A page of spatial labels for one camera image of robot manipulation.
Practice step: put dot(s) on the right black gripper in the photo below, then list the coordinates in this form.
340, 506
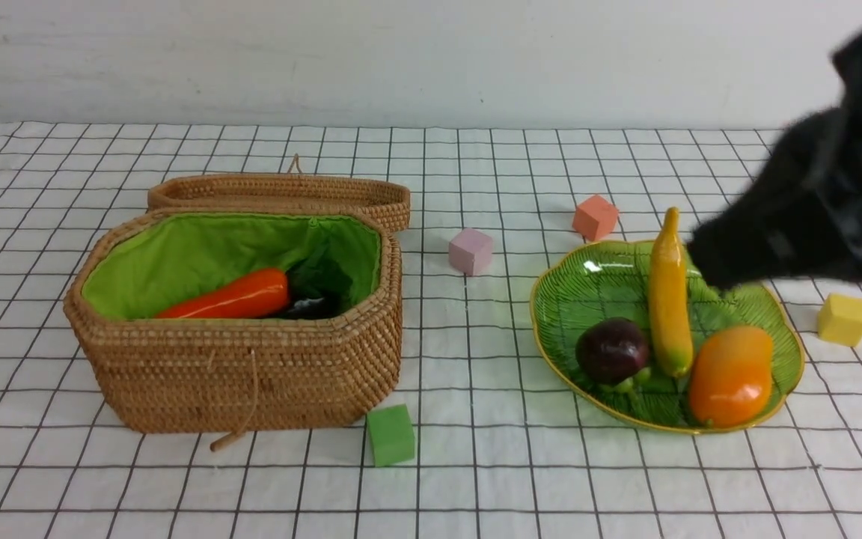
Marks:
802, 215

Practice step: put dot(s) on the yellow banana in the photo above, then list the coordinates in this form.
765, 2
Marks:
669, 318

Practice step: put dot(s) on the orange yellow mango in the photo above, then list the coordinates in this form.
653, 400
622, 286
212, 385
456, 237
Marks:
731, 379

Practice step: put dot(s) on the dark purple mangosteen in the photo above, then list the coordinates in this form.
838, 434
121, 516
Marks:
613, 351

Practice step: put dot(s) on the purple eggplant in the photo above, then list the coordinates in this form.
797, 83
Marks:
311, 308

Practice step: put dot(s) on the orange carrot with green leaves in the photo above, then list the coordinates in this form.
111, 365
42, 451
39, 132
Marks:
260, 295

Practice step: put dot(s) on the yellow foam cube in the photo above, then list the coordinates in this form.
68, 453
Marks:
840, 320

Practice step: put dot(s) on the orange foam cube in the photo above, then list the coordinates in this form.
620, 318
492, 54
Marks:
595, 218

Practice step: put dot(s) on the green glass leaf plate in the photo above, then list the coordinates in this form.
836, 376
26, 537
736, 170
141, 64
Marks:
609, 279

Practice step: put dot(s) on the pink foam cube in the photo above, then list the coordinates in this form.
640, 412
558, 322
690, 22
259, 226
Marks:
470, 251

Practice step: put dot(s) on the white checkered tablecloth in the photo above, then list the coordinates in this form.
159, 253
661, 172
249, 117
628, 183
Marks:
505, 450

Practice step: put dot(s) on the green foam cube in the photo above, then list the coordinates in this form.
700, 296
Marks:
391, 435

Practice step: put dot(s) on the woven wicker basket lid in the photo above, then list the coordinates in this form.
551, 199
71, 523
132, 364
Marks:
384, 202

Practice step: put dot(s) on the woven wicker basket green lining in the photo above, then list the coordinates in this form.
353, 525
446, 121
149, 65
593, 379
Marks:
236, 376

